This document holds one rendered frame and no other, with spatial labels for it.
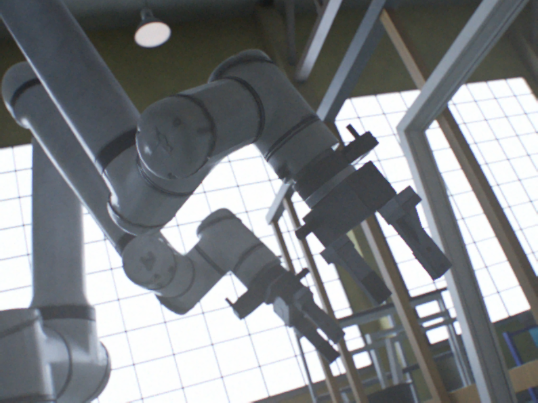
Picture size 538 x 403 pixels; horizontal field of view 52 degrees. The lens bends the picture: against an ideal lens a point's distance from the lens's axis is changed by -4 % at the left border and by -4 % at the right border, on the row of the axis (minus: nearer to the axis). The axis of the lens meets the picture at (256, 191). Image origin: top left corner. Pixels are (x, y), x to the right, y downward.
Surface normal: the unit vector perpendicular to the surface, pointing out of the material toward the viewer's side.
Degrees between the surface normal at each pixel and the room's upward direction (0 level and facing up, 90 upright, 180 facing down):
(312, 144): 101
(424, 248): 97
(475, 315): 90
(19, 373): 90
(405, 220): 113
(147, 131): 106
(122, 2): 180
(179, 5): 180
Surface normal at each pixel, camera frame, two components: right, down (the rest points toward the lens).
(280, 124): -0.14, 0.00
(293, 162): -0.49, 0.25
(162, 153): -0.60, 0.39
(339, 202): -0.73, 0.49
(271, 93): 0.63, -0.25
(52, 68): -0.34, 0.05
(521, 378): -0.93, 0.18
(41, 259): -0.30, -0.32
